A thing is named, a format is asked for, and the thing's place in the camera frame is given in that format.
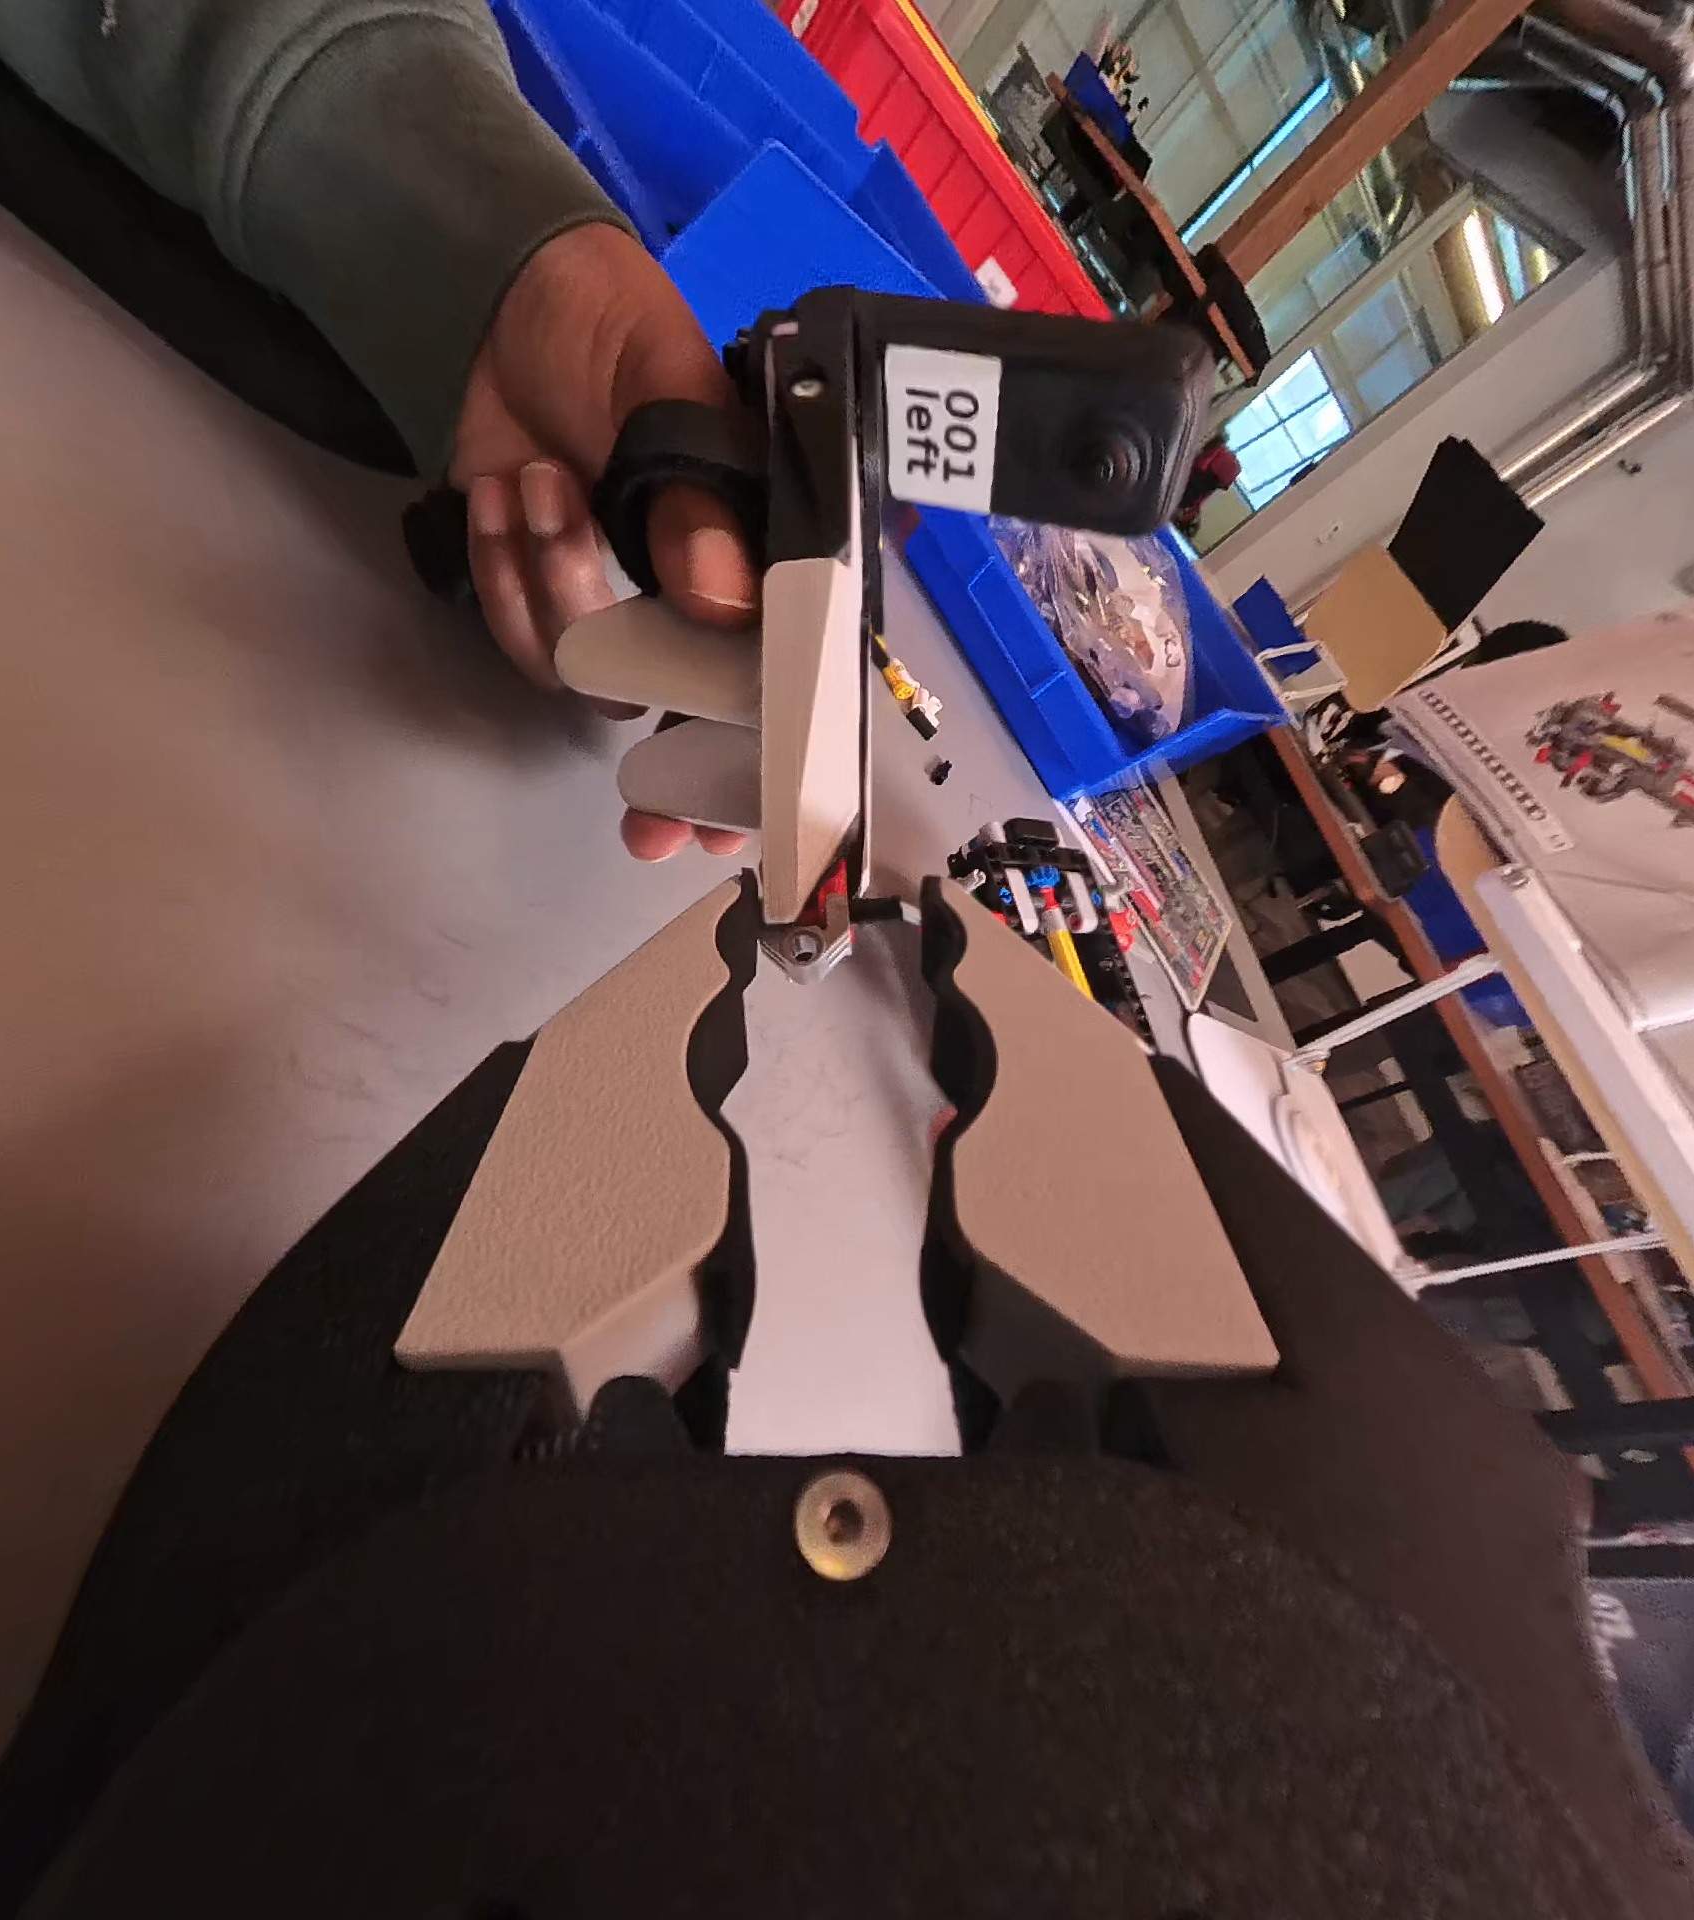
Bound person's left hand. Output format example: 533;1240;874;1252
447;225;765;867

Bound red plastic bin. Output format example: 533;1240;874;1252
777;0;1112;325

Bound clear bag of lego parts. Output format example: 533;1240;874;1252
988;517;1198;749

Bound lego instruction booklet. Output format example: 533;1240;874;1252
1386;606;1694;1038

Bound grey wall pipes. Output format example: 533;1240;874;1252
1514;0;1694;504

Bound blue plastic bin square tag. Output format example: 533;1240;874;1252
485;0;1000;325

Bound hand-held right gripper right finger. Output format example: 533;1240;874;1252
922;873;1281;1422

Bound long wooden table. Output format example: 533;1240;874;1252
1266;720;1694;1503

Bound person's left forearm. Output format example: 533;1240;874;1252
0;0;653;482

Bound wooden pillar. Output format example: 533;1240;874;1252
1213;0;1540;288

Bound small red grey lego subassembly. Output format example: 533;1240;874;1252
759;882;910;988

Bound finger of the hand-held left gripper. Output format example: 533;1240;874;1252
855;541;886;911
755;553;872;925

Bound colourful sticker sheet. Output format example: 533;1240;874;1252
1071;780;1234;1010

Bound white book stand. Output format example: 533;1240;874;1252
1184;795;1694;1428

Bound small yellow black lego assembly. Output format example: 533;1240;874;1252
867;657;948;738

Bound wooden standing desk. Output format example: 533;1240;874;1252
1048;67;1269;385

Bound lego car chassis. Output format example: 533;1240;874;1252
943;817;1156;1048

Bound small blue bin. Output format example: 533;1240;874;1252
1228;576;1308;670

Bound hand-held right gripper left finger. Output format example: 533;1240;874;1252
394;873;761;1411

